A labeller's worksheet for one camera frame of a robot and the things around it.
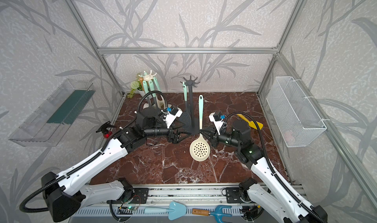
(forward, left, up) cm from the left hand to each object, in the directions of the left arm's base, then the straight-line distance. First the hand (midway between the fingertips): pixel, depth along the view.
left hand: (187, 130), depth 66 cm
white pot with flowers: (+45, +40, -14) cm, 62 cm away
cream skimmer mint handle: (-5, -6, -9) cm, 12 cm away
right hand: (+1, -6, -2) cm, 7 cm away
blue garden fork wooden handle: (-28, -7, -26) cm, 39 cm away
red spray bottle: (+8, +48, -19) cm, 53 cm away
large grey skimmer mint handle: (+20, +18, +6) cm, 28 cm away
